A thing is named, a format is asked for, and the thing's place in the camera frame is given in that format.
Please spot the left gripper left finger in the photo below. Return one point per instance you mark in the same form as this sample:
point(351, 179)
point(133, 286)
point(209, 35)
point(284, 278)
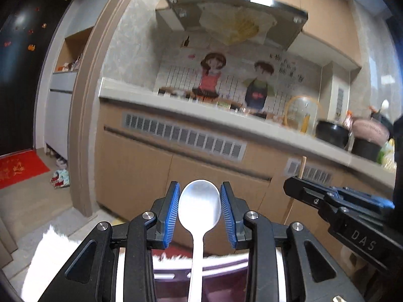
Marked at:
point(157, 226)

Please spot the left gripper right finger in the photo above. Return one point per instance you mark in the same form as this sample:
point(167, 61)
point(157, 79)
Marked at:
point(286, 263)

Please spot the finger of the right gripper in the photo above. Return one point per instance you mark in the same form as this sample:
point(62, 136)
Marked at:
point(312, 194)

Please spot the wooden chopstick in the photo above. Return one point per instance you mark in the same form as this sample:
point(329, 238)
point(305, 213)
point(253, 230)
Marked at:
point(293, 188)

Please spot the white plastic spoon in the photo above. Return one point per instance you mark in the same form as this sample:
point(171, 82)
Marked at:
point(199, 211)

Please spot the white textured table cloth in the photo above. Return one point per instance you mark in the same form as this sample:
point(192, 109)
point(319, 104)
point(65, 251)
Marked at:
point(171, 275)

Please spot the black cooking pot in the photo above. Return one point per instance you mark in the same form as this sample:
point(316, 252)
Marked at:
point(332, 133)

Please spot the pink striped bowl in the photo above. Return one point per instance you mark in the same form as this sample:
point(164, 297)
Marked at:
point(370, 130)

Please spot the pair of slippers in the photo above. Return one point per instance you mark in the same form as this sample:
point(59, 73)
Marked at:
point(61, 177)

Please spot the red door mat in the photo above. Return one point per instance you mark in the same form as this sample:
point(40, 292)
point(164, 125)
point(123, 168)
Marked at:
point(18, 167)

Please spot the range hood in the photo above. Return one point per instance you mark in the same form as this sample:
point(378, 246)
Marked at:
point(264, 22)

